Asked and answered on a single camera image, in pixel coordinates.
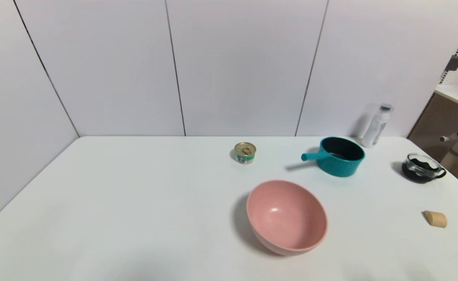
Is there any pink bowl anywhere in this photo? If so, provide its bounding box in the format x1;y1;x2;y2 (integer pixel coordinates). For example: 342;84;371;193
246;180;328;257

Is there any white blue patterned cup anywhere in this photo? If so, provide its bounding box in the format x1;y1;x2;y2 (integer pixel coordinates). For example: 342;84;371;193
234;142;257;165

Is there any clear plastic bottle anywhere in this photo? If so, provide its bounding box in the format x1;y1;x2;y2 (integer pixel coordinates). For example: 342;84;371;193
361;103;393;148

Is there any glass cup with dark liquid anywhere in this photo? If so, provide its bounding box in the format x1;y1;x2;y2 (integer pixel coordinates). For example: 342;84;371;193
403;153;447;183

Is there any tan cork piece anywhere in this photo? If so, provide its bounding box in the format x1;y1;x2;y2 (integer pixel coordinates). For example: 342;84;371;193
423;210;448;228

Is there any white shelf with pegboard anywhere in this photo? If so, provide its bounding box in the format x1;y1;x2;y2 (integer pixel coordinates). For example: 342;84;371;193
407;4;458;153

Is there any teal saucepan with handle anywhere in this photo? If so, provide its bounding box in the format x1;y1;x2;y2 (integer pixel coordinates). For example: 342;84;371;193
301;137;366;178

